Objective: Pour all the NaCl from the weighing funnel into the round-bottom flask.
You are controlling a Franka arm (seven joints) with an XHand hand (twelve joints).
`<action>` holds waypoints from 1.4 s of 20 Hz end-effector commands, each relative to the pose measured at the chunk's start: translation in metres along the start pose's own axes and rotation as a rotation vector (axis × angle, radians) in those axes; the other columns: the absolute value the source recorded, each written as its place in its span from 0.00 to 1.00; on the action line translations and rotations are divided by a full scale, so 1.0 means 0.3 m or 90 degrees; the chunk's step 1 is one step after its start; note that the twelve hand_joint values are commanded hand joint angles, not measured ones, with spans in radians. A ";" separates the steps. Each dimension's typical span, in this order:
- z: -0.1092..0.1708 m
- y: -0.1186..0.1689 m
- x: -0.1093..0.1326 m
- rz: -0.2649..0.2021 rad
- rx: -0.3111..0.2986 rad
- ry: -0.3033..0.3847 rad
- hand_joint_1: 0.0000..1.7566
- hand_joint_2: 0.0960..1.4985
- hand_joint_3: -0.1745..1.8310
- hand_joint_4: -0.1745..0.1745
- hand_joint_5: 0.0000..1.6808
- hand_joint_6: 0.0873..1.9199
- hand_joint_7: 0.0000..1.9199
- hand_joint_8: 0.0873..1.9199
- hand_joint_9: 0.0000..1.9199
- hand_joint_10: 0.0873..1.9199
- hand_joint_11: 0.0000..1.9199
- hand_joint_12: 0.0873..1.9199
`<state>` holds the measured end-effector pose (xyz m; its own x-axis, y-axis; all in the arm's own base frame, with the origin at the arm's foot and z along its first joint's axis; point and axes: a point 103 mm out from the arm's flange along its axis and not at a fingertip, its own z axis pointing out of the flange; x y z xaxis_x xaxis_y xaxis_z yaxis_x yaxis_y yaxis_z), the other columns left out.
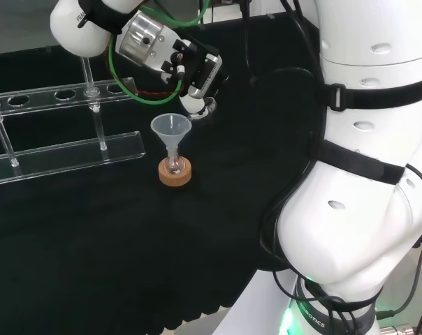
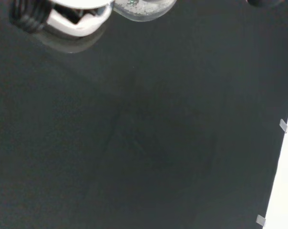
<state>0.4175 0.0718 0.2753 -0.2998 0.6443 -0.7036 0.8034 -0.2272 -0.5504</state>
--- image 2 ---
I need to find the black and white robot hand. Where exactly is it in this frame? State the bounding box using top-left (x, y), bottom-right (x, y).
top-left (9, 0), bottom-right (282, 38)

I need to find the black bench cloth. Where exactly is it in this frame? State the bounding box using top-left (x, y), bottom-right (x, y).
top-left (0, 0), bottom-right (288, 229)

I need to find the clear cloth clip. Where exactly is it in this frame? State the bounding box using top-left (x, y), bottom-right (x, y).
top-left (279, 118), bottom-right (288, 134)
top-left (256, 214), bottom-right (267, 227)

